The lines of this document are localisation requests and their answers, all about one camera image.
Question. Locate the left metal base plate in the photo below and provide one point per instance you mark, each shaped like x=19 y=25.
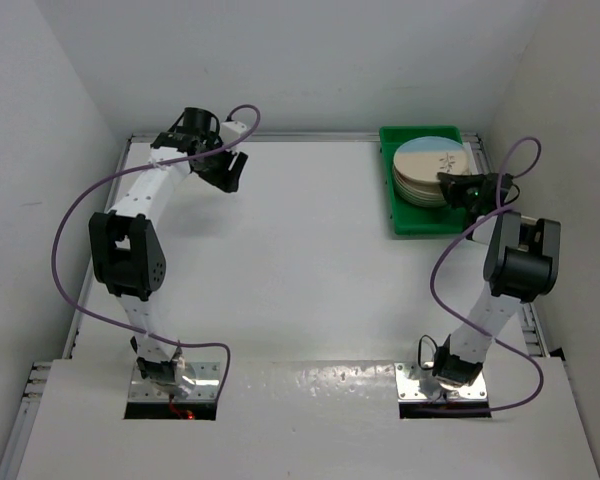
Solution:
x=205 y=380

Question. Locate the blue cream plate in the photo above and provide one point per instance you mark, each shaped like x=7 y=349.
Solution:
x=421 y=160

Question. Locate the green plastic bin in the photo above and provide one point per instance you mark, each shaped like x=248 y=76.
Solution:
x=408 y=220

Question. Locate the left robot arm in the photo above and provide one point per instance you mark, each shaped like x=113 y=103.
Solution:
x=126 y=252

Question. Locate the pink cream plate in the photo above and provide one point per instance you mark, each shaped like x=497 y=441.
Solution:
x=418 y=194

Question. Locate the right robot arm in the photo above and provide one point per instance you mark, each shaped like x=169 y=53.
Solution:
x=521 y=264

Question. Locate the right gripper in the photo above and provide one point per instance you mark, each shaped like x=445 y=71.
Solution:
x=457 y=183

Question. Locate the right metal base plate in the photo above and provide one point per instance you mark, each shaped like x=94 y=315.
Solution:
x=418 y=386

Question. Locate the metal base plate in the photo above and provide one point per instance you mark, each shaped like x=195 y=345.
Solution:
x=205 y=380
x=418 y=386

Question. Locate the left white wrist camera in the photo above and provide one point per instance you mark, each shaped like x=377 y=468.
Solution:
x=232 y=130

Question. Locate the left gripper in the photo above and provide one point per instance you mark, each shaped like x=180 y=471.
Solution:
x=226 y=179

